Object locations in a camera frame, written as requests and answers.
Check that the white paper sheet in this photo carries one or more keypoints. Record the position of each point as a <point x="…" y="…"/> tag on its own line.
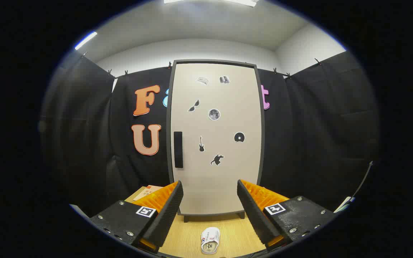
<point x="344" y="205"/>

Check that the black backdrop cloth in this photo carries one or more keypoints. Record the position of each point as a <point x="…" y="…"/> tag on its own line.
<point x="317" y="125"/>

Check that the dark stand rod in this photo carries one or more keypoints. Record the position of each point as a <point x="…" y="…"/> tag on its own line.
<point x="364" y="177"/>

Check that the row of black cloth clips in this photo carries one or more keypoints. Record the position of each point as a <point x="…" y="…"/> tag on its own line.
<point x="274" y="70"/>

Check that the dark grey shoe cabinet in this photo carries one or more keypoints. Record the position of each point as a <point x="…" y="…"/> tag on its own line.
<point x="168" y="118"/>

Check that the long ceiling light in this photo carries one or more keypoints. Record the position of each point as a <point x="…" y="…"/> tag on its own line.
<point x="242" y="2"/>

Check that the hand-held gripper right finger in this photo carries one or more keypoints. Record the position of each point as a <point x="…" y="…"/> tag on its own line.
<point x="253" y="215"/>

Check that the white canvas shoe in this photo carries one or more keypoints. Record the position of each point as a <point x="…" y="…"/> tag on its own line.
<point x="210" y="238"/>

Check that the short ceiling light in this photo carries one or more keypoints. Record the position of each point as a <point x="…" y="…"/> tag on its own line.
<point x="86" y="40"/>

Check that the beige shoe cabinet door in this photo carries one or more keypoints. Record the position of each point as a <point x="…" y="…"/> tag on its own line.
<point x="228" y="107"/>

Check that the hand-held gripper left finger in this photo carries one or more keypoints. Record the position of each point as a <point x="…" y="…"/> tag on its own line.
<point x="169" y="215"/>

